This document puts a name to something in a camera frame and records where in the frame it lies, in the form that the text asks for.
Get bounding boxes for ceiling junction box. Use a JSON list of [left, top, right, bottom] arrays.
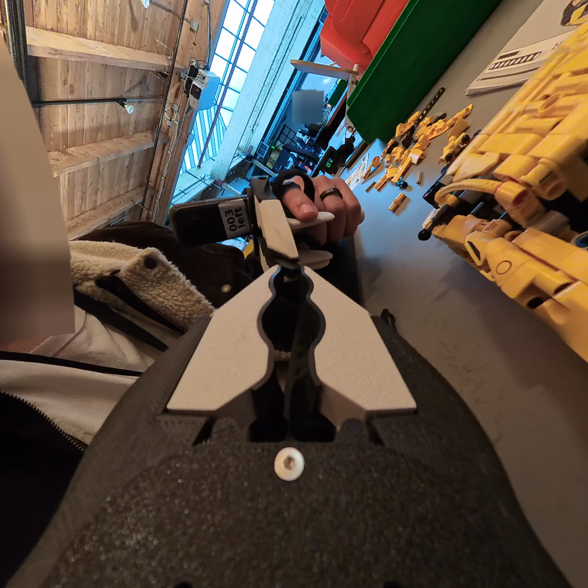
[[184, 64, 221, 111]]

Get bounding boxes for yellow brick car model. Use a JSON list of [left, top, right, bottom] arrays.
[[418, 23, 588, 364]]

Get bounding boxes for wooden frame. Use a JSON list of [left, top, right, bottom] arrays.
[[289, 59, 360, 99]]

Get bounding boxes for black electronic device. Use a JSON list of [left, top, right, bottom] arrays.
[[318, 146, 356, 176]]

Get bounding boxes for person's left hand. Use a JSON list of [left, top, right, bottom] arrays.
[[281, 177, 367, 244]]

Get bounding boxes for person's pale trousers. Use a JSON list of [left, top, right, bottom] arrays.
[[0, 303, 184, 446]]

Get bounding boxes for pile of yellow brick pieces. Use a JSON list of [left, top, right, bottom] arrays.
[[363, 103, 474, 213]]

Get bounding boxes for green storage bin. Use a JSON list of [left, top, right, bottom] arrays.
[[345, 0, 503, 144]]

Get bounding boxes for red storage bin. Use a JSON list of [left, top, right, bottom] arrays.
[[319, 0, 409, 74]]

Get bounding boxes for sticker sheet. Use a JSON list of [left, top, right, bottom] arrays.
[[345, 154, 370, 185]]

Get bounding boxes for black beam with holes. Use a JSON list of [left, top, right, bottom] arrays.
[[420, 87, 446, 119]]

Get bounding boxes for person's dark jacket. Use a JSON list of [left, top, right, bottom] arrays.
[[0, 220, 262, 575]]

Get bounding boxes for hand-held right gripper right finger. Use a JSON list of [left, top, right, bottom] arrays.
[[292, 266, 418, 444]]

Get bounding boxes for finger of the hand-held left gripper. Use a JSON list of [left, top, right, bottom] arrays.
[[254, 198, 301, 269]]

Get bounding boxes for instruction booklet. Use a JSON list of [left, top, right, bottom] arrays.
[[465, 0, 588, 96]]

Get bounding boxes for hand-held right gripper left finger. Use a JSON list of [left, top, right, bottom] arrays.
[[166, 266, 292, 444]]

